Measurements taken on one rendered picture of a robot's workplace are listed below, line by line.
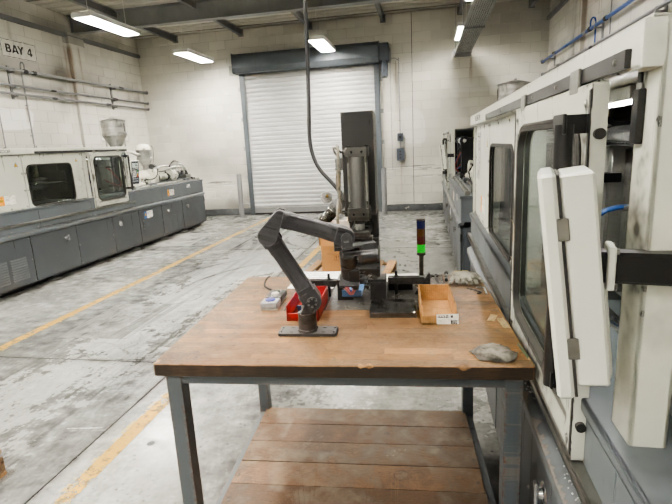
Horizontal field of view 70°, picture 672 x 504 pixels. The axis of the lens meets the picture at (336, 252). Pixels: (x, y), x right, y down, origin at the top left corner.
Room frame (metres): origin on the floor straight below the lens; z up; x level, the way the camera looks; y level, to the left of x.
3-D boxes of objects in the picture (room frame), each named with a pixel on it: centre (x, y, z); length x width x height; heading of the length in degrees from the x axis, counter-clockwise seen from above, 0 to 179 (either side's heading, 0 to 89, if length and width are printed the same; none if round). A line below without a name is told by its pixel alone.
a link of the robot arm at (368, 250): (1.57, -0.08, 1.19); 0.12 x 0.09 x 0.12; 93
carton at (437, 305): (1.69, -0.36, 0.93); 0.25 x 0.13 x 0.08; 172
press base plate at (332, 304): (2.00, -0.14, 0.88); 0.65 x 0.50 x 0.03; 82
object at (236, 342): (1.78, -0.04, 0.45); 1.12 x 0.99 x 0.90; 82
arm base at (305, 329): (1.55, 0.11, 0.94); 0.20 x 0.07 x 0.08; 82
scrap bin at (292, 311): (1.79, 0.12, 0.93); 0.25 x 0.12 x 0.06; 172
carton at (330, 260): (5.47, -0.13, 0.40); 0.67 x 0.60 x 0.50; 164
